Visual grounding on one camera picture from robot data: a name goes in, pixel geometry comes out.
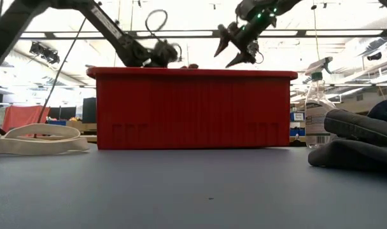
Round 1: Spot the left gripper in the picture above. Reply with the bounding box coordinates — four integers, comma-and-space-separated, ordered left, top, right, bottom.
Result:
142, 39, 181, 68

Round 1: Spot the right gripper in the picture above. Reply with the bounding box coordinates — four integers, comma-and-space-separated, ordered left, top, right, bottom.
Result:
215, 0, 279, 68

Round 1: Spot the red plastic laundry bin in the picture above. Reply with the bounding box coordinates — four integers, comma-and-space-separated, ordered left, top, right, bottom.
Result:
86, 66, 299, 150

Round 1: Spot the dark grey garment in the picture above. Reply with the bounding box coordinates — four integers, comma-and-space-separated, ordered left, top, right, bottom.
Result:
307, 109, 387, 171

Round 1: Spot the navy blue garment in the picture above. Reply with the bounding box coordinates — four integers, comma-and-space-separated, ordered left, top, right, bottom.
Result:
367, 98, 387, 125

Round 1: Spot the black background monitor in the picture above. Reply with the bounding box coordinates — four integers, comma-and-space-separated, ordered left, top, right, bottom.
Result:
82, 97, 97, 124

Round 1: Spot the blue storage crate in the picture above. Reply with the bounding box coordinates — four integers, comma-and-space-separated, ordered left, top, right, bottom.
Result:
289, 111, 306, 137

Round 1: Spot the clear spray bottle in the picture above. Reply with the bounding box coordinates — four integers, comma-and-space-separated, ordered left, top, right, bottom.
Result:
304, 57, 337, 149

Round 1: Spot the black ceiling track light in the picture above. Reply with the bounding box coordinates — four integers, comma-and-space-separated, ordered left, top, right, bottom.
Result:
29, 41, 60, 64

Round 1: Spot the red hanging cloth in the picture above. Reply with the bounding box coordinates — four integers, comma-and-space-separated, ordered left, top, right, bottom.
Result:
2, 105, 50, 131

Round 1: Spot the white canvas tote bag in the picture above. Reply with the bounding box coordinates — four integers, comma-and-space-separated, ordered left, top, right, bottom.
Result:
0, 123, 90, 156

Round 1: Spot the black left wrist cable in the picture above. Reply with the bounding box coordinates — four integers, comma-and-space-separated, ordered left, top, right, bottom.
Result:
144, 8, 169, 42

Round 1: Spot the long black cable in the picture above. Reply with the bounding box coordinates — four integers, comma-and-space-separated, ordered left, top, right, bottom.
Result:
34, 17, 88, 139

